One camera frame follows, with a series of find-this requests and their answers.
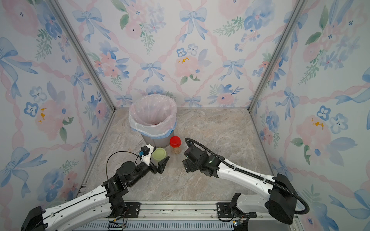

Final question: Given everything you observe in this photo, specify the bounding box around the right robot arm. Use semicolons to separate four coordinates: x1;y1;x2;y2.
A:
183;144;298;225

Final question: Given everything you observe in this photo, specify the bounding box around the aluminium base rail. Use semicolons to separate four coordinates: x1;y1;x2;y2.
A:
50;200;304;231

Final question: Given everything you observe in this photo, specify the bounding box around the aluminium corner post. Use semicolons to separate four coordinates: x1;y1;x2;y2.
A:
46;1;116;112
248;0;306;114

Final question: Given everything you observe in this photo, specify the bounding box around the grey mesh trash bin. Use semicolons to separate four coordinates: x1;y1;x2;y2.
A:
142;131;174;148

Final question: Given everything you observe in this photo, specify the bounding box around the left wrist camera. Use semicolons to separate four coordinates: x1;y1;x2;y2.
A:
139;144;155;166

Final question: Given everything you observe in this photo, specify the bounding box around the right aluminium corner post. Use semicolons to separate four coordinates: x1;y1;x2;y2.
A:
248;0;306;114

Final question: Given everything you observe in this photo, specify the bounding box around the green lid jar left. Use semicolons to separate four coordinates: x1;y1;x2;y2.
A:
151;147;167;166

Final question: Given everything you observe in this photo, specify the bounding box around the thin black left cable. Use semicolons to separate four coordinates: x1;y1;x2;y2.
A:
105;151;142;182

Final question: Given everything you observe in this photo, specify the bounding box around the red lid peanut jar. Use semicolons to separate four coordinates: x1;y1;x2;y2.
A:
170;136;182;154

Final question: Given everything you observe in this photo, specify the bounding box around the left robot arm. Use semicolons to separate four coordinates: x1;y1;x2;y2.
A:
21;157;170;231

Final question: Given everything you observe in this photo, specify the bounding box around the black corrugated cable conduit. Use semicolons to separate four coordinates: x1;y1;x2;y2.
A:
184;138;310;215

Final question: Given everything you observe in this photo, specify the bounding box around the left aluminium corner post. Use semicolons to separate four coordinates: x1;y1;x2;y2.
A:
46;1;116;112

